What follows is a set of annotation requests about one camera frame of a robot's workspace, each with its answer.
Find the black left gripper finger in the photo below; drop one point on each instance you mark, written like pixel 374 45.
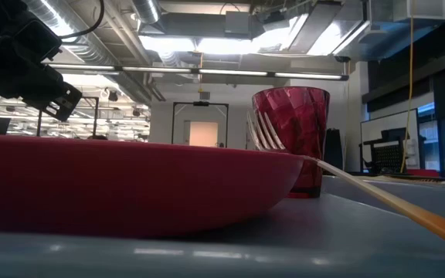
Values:
pixel 65 103

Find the red faceted plastic cup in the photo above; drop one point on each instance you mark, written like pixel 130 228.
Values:
pixel 303 123

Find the red plastic plate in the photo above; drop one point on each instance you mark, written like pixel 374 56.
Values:
pixel 130 185

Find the blue plastic tray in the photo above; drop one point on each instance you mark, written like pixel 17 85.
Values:
pixel 323 231

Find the long ceiling light bar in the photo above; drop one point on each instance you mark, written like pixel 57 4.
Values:
pixel 207 72

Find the black upright case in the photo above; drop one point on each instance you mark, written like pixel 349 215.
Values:
pixel 333 150

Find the white board with monitor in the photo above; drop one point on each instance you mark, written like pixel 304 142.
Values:
pixel 388 150

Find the silver ventilation duct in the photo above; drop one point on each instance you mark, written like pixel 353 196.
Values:
pixel 91 50

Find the black door frame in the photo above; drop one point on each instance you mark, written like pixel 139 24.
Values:
pixel 174 123

